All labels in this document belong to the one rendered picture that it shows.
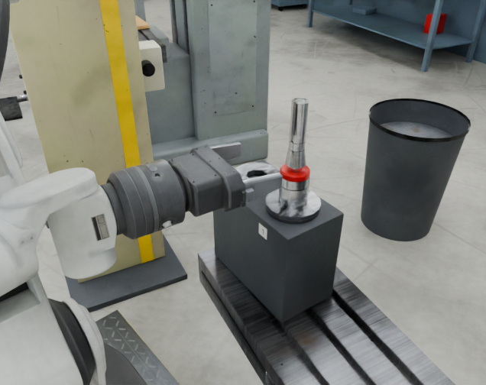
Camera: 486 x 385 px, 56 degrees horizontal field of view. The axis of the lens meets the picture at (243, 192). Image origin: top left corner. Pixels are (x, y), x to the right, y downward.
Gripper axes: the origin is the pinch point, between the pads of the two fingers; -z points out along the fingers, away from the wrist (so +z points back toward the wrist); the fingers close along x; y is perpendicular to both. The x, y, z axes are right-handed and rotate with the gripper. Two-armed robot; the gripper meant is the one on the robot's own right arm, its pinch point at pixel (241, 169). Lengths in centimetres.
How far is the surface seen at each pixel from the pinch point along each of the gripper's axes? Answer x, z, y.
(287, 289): -6.3, -5.0, 21.2
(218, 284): 7.7, 0.1, 29.4
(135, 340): 47, 8, 82
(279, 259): -4.6, -4.2, 15.5
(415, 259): 53, -137, 122
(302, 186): -2.2, -9.8, 5.0
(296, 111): -0.3, -8.8, -6.9
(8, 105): 370, 4, 123
